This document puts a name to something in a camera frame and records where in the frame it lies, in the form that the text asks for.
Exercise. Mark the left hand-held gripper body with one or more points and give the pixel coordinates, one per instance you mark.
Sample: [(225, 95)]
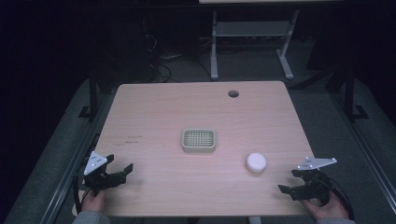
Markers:
[(94, 162)]

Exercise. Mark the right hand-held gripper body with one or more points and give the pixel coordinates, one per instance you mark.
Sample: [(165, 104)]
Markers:
[(315, 186)]

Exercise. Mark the person's right hand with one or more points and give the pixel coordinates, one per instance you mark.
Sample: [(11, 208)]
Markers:
[(327, 209)]

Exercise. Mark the person's left hand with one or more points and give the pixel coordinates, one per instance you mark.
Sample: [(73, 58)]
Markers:
[(92, 202)]

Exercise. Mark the person's right grey sleeve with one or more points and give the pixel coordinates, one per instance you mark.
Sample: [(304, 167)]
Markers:
[(335, 221)]

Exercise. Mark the person's grey sleeve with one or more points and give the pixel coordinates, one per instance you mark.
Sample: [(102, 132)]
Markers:
[(335, 221), (91, 218)]

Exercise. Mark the white round soap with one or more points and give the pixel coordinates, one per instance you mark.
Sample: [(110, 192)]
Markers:
[(256, 162)]

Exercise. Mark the person's left grey sleeve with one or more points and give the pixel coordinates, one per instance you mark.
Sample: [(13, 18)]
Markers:
[(91, 218)]

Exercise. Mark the black metal stand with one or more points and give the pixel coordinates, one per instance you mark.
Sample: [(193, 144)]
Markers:
[(92, 93), (350, 93)]

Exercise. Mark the white mesh basket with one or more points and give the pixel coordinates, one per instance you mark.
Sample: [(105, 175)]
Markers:
[(198, 140)]

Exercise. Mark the white metal desk frame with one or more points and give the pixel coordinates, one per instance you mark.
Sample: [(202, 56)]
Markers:
[(252, 29)]

